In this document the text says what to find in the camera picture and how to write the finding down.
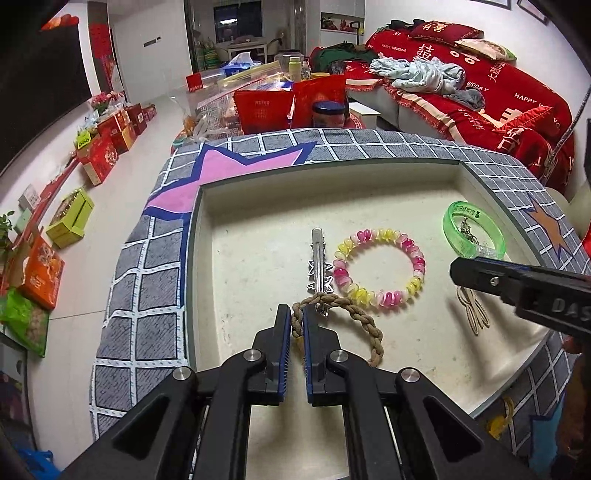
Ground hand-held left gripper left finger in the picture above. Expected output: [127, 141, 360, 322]
[60, 305, 293, 480]

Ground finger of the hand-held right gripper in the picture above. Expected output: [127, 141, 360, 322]
[450, 257, 539, 306]

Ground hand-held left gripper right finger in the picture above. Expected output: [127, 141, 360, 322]
[295, 305, 536, 480]

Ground green translucent bangle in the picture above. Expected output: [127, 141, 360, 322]
[443, 200, 508, 260]

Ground brown braided rope bracelet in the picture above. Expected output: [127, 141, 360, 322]
[291, 293, 385, 368]

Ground pink yellow beaded bracelet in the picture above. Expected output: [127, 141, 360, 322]
[332, 227, 427, 309]

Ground silver star hair clip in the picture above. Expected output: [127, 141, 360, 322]
[307, 227, 334, 317]

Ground grey-green jewelry tray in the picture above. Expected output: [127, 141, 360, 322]
[185, 161, 573, 480]

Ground grey checked star tablecloth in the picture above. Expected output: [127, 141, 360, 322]
[90, 128, 591, 480]

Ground black tripod pole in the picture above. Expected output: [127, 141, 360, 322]
[542, 83, 591, 186]

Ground red covered sofa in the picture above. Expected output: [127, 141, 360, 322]
[346, 18, 579, 195]

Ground white low table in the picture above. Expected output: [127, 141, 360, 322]
[348, 102, 384, 130]

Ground light blue blanket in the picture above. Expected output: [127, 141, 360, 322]
[369, 58, 467, 96]

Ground blue lid jar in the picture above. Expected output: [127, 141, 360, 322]
[311, 102, 347, 129]

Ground floral beige pillow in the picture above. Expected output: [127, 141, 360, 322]
[455, 38, 518, 61]

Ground red gift bag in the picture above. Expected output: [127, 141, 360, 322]
[233, 90, 295, 135]
[293, 76, 347, 130]

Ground green open box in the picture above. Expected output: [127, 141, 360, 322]
[46, 188, 96, 249]

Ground red embroidered pillow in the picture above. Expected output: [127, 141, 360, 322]
[409, 21, 484, 42]

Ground orange patterned box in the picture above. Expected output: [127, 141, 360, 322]
[16, 234, 66, 310]

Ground dark green clothes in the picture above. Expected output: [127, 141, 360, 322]
[310, 42, 384, 75]

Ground red patterned gift box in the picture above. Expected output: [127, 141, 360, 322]
[83, 137, 119, 186]

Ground green snack bag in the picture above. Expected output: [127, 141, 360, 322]
[0, 288, 51, 357]

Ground dark red gift box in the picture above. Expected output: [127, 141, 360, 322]
[127, 104, 158, 135]

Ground red brown gift box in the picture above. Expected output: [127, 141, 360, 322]
[98, 111, 139, 154]

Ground blue bag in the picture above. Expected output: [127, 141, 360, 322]
[18, 450, 61, 480]

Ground dark panel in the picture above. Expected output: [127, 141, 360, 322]
[0, 332, 33, 456]

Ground red low shelf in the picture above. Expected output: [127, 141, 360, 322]
[14, 152, 89, 251]

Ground blue tissue box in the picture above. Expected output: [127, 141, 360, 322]
[222, 52, 255, 77]

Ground white dining table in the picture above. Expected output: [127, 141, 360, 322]
[226, 41, 269, 64]

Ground pink flower bouquet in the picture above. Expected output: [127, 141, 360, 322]
[92, 92, 123, 116]

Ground green potted plant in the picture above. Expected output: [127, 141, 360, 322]
[0, 210, 17, 253]

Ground dark window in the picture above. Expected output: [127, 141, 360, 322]
[215, 0, 262, 27]

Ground black flat television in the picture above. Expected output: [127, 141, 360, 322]
[0, 21, 93, 172]

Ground row of red paper flowers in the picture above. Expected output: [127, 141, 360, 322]
[41, 14, 79, 31]

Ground yellow flower hair tie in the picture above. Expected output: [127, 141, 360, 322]
[489, 397, 516, 440]

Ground wall niche with decor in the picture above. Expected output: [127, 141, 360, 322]
[321, 11, 366, 32]

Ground red wall decoration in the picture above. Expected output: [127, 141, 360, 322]
[90, 23, 116, 93]

